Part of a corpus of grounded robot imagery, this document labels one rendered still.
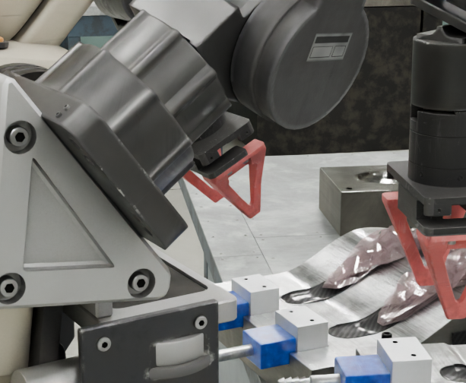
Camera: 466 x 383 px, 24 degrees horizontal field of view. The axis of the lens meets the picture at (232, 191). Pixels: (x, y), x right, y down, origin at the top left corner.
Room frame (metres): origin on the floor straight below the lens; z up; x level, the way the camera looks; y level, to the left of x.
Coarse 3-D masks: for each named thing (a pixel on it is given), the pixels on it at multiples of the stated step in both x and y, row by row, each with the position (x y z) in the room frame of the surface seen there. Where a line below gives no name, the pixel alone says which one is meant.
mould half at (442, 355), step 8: (424, 344) 0.97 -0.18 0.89; (432, 344) 0.97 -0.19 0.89; (440, 344) 0.97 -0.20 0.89; (360, 352) 0.96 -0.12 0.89; (368, 352) 0.96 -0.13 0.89; (376, 352) 0.96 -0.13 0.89; (432, 352) 0.96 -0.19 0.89; (440, 352) 0.96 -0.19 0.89; (448, 352) 0.96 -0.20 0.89; (456, 352) 0.96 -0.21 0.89; (464, 352) 0.96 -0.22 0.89; (440, 360) 0.94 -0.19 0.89; (448, 360) 0.94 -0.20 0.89; (456, 360) 0.94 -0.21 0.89; (464, 360) 0.94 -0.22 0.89; (432, 368) 0.92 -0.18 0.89; (440, 368) 0.92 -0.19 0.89; (432, 376) 0.90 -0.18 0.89; (440, 376) 0.90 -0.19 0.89
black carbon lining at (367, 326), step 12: (312, 288) 1.22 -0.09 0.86; (324, 288) 1.22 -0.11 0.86; (288, 300) 1.19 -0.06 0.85; (300, 300) 1.19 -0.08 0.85; (312, 300) 1.19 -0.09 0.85; (372, 312) 1.13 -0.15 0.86; (336, 324) 1.10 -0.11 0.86; (348, 324) 1.11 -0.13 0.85; (360, 324) 1.11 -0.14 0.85; (372, 324) 1.11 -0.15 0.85; (336, 336) 1.08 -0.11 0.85; (348, 336) 1.09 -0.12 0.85; (360, 336) 1.07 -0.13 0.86
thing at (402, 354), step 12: (384, 348) 0.90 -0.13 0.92; (396, 348) 0.90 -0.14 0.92; (408, 348) 0.90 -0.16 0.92; (420, 348) 0.90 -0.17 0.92; (336, 360) 0.91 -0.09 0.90; (348, 360) 0.91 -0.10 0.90; (360, 360) 0.91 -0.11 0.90; (372, 360) 0.91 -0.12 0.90; (384, 360) 0.90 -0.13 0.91; (396, 360) 0.88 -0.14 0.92; (408, 360) 0.88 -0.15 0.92; (420, 360) 0.88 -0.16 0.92; (432, 360) 0.88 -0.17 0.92; (336, 372) 0.91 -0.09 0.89; (348, 372) 0.88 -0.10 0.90; (360, 372) 0.88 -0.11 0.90; (372, 372) 0.88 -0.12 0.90; (384, 372) 0.88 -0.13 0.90; (396, 372) 0.88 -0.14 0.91; (408, 372) 0.88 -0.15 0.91; (420, 372) 0.88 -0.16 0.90
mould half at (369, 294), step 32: (320, 256) 1.28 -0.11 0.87; (224, 288) 1.22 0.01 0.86; (288, 288) 1.22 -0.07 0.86; (352, 288) 1.19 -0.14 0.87; (384, 288) 1.16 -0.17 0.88; (256, 320) 1.12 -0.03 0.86; (352, 320) 1.12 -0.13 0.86; (416, 320) 1.08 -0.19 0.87; (448, 320) 1.06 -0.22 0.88; (320, 352) 1.03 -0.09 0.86; (352, 352) 1.03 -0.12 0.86
